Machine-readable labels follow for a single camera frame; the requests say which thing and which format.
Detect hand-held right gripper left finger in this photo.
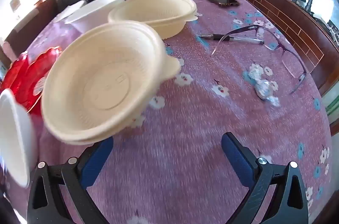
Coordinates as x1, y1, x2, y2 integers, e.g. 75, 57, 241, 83
26, 137, 114, 224

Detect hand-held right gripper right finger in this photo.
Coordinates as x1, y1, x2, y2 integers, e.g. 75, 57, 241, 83
221, 132, 309, 224

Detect cream plastic bowl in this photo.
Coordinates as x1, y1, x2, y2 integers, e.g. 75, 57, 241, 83
41, 23, 182, 145
108, 0, 199, 40

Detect white plastic bowl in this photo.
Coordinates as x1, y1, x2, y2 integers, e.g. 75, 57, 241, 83
0, 88, 36, 187
65, 0, 129, 34

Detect purple floral tablecloth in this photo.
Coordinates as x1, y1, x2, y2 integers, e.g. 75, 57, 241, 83
24, 0, 333, 224

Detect wrapped candy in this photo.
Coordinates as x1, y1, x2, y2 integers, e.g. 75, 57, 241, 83
255, 80, 281, 106

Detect brown wooden cabinet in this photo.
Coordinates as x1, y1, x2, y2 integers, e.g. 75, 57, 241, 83
224, 0, 339, 97

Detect white paper pad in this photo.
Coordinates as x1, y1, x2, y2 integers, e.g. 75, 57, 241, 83
53, 0, 85, 23

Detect brown armchair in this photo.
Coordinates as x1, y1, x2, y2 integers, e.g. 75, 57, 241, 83
4, 0, 57, 55

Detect purple frame eyeglasses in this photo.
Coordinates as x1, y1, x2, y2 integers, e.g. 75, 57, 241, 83
210, 25, 308, 95

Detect small framed wall plaque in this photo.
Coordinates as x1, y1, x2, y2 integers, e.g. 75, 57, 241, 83
10, 0, 22, 13

